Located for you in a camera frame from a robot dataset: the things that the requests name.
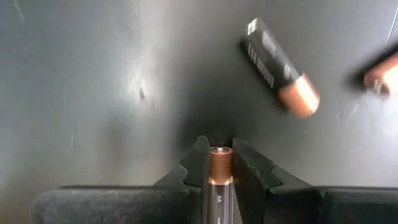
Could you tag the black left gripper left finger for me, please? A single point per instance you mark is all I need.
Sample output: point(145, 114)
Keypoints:
point(124, 205)

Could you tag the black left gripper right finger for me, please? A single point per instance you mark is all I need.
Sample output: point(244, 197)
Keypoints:
point(295, 205)

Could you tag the copper-top black AA battery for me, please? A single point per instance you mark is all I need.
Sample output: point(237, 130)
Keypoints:
point(273, 62)
point(384, 77)
point(220, 168)

